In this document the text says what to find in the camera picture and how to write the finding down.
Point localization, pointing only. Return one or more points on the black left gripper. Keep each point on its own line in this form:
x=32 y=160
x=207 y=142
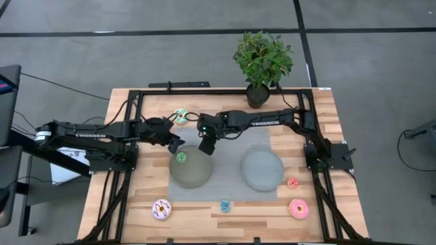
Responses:
x=156 y=131

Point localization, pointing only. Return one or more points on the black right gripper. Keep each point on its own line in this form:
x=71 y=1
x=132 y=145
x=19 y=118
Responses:
x=211 y=124

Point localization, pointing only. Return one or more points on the small green donut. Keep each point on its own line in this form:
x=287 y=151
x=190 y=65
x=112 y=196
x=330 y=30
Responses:
x=177 y=157

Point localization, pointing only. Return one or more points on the large mint chocolate-drizzle donut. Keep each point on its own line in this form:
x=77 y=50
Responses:
x=176 y=117

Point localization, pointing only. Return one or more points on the small blue sprinkled donut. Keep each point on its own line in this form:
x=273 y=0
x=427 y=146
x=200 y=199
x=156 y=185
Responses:
x=221 y=206

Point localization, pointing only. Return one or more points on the large lilac purple-drizzle donut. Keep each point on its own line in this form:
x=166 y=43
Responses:
x=156 y=211

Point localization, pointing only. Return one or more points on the large pink sprinkled donut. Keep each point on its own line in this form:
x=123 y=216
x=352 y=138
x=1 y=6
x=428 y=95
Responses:
x=293 y=211

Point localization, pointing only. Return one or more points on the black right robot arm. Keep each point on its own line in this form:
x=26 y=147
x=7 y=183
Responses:
x=259 y=119

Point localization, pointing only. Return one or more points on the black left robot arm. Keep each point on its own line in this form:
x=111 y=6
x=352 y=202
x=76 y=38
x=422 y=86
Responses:
x=102 y=136

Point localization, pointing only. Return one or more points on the olive beige shallow bowl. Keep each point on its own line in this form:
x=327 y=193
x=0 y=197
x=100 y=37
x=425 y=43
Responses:
x=194 y=170

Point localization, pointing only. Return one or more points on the grey woven placemat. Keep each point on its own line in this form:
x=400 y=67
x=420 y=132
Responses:
x=226 y=177

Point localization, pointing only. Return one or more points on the black bar device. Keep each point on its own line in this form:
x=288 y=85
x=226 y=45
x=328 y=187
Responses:
x=180 y=84

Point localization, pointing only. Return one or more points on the grey flat plate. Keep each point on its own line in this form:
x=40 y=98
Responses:
x=262 y=170

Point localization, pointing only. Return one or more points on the black plant pot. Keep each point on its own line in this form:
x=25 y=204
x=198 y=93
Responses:
x=255 y=98

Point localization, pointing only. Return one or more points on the small red donut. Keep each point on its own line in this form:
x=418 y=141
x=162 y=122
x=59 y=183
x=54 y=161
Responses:
x=289 y=183

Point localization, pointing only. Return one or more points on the black table clamp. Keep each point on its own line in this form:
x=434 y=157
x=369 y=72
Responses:
x=257 y=241
x=169 y=241

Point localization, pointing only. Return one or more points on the green leafy plant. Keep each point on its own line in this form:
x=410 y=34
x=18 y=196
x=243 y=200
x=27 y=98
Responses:
x=262 y=58

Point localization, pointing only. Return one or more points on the white paper sheet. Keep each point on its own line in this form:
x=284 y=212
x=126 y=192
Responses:
x=64 y=170

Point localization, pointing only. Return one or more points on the black desk stand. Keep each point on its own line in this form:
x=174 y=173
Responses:
x=41 y=153

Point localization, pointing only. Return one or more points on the dark tilted screen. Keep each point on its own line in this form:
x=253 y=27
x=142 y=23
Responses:
x=8 y=109

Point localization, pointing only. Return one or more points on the black metal table frame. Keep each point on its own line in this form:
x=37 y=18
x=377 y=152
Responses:
x=218 y=92

